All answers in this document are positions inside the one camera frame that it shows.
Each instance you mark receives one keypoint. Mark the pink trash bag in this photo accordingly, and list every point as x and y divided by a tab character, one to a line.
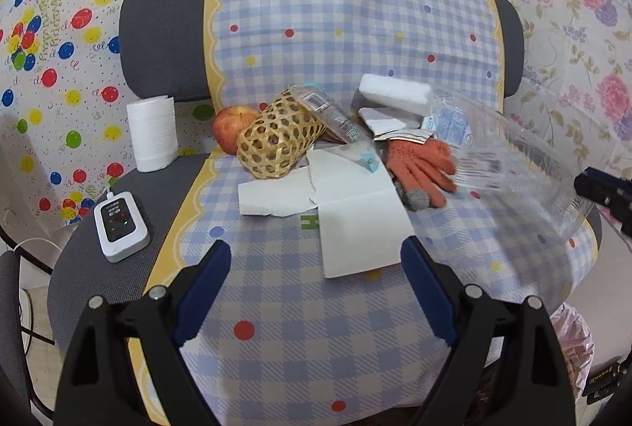
572	352

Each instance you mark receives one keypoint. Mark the clear plastic bottle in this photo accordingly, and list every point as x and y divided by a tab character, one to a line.
331	112

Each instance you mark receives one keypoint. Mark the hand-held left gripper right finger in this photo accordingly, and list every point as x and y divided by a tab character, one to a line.
429	292

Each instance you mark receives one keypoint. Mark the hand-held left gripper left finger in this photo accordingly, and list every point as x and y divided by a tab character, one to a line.
202	292

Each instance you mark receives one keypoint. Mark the brown flat piece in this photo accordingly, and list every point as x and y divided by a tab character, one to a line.
333	138

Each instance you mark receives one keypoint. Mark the blue print plastic packet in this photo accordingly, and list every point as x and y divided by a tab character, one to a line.
452	124

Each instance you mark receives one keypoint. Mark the orange knitted glove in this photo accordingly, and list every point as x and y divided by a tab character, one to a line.
419	164

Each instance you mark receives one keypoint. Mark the woven bamboo basket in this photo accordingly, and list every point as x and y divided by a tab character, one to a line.
276	139

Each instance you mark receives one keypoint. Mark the white toilet paper roll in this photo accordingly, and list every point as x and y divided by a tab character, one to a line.
152	134

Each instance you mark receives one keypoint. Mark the clear plastic container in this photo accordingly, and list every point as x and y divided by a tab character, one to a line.
518	159

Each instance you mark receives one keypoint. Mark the blue checkered cloth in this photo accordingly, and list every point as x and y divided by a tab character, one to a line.
316	36

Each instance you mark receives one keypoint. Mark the white paper sheets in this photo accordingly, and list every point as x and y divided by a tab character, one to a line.
350	218

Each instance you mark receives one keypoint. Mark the floral print sheet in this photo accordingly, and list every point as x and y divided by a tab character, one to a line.
568	36

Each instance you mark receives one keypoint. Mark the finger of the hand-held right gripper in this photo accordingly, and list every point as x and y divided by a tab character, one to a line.
600	189

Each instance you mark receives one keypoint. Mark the grey office chair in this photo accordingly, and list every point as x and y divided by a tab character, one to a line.
163	26

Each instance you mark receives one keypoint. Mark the white foam block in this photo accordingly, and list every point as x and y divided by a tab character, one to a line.
392	94

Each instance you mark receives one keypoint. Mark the white pocket device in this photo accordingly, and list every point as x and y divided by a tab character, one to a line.
121	226

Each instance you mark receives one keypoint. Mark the red apple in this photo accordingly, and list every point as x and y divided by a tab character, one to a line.
229	127

